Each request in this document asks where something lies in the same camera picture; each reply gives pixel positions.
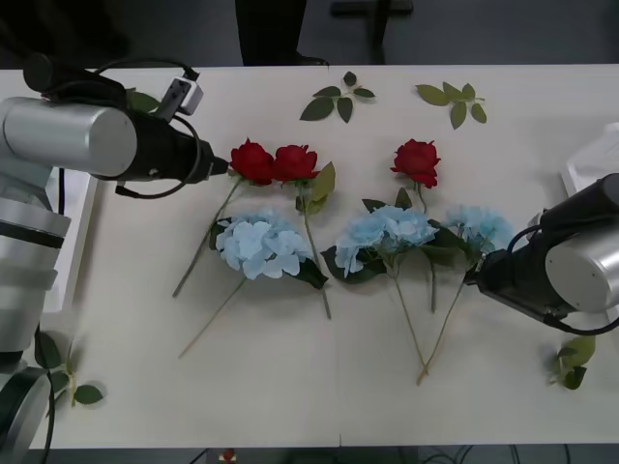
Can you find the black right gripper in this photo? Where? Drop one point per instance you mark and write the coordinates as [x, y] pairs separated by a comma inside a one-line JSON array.
[[498, 273]]

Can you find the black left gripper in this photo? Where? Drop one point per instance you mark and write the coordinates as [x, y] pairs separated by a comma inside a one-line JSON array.
[[196, 162]]

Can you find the pale blue flower green stem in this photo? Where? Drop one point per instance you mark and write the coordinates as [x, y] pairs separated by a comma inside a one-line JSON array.
[[256, 241], [387, 232], [483, 224]]

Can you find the red rose with dark leaves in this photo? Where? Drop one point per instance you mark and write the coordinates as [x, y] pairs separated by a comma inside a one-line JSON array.
[[416, 159]]

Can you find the silver and black right arm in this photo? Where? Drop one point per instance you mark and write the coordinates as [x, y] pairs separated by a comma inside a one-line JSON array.
[[580, 270]]

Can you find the silver and black left arm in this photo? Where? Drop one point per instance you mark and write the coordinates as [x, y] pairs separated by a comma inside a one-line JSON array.
[[72, 135]]

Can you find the red rose with bare stem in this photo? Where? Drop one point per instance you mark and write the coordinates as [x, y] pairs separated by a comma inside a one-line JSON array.
[[251, 162]]

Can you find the red rose with pale leaves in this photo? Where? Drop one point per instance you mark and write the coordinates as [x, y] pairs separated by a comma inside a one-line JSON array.
[[295, 162]]

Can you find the single green leaf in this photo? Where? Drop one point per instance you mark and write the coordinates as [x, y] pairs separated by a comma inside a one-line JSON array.
[[145, 102]]

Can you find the dark green leaf twig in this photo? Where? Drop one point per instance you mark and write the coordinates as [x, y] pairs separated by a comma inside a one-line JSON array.
[[87, 394], [316, 108]]

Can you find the light green leaf twig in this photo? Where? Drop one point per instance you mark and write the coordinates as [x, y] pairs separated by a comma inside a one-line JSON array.
[[582, 350], [433, 94]]

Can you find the person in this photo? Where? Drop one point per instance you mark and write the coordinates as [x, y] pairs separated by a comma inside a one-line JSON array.
[[266, 29]]

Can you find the dark chair base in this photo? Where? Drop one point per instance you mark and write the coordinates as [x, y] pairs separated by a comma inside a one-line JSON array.
[[379, 34]]

